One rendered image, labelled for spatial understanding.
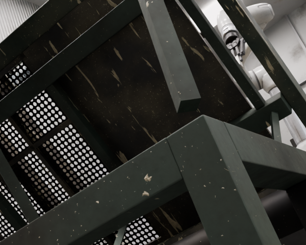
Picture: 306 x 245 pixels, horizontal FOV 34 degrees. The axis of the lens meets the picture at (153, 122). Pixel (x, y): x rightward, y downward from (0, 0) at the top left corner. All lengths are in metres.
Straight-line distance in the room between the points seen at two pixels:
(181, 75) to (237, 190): 0.27
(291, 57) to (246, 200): 10.08
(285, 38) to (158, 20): 10.02
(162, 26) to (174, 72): 0.13
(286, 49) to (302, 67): 0.54
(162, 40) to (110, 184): 0.32
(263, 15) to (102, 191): 1.78
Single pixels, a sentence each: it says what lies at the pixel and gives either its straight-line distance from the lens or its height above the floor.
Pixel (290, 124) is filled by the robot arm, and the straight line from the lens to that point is 2.96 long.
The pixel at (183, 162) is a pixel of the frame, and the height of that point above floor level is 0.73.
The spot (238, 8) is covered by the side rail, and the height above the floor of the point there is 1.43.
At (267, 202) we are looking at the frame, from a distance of 1.50.
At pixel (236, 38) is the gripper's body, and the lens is 2.53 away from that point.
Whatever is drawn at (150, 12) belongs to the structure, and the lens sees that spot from 1.12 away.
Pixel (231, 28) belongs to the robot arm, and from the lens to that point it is 2.56.
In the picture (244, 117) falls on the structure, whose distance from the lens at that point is 2.01.
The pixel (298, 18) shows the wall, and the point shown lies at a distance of 11.12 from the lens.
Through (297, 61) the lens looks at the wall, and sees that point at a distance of 10.85.
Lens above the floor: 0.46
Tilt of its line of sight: 23 degrees up
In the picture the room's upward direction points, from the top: 22 degrees counter-clockwise
